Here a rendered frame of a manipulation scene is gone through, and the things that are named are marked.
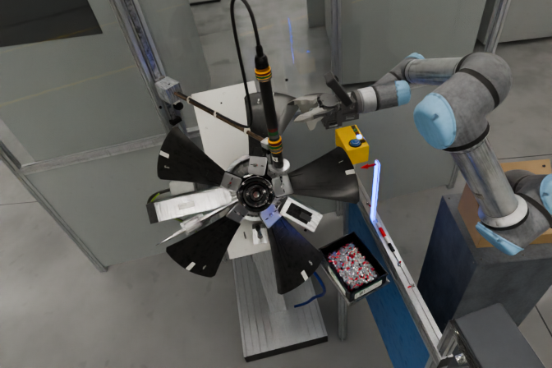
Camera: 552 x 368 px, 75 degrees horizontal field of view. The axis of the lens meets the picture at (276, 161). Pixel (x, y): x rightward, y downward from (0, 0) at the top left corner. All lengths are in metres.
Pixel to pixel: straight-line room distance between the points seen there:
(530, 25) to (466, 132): 4.09
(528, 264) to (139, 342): 2.02
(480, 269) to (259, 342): 1.26
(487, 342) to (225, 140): 1.06
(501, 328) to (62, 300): 2.55
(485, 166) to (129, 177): 1.75
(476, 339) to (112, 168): 1.79
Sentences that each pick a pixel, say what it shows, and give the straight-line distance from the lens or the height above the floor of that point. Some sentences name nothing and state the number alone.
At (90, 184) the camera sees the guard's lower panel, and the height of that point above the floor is 0.80.
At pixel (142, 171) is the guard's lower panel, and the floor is 0.81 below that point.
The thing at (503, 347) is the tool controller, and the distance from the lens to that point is 0.97.
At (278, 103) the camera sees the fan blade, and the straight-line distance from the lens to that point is 1.24.
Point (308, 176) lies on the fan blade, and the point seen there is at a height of 1.19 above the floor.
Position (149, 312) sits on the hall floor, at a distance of 2.55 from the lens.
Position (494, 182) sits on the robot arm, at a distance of 1.01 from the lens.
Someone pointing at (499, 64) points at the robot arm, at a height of 1.67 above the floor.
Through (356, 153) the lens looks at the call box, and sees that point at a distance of 1.56.
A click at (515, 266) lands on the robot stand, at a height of 0.97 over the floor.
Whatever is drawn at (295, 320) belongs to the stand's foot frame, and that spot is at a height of 0.08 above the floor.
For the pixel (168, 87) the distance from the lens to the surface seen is 1.52.
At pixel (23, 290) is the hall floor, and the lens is 3.15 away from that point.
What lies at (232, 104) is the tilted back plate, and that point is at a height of 1.30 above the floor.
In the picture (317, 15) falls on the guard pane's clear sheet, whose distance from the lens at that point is 1.75.
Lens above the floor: 2.09
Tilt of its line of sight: 42 degrees down
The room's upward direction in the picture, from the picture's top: 10 degrees counter-clockwise
